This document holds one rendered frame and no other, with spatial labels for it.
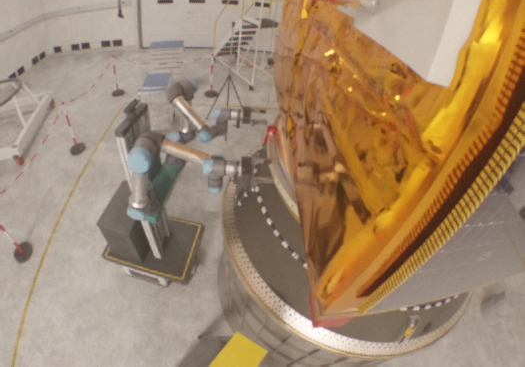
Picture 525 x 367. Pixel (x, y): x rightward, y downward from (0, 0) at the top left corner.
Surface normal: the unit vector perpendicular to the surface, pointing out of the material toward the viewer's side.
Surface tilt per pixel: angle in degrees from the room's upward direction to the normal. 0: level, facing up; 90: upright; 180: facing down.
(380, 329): 62
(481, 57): 94
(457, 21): 90
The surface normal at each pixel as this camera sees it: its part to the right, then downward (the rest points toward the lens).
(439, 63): 0.04, 0.68
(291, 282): -0.58, 0.01
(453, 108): -0.55, 0.45
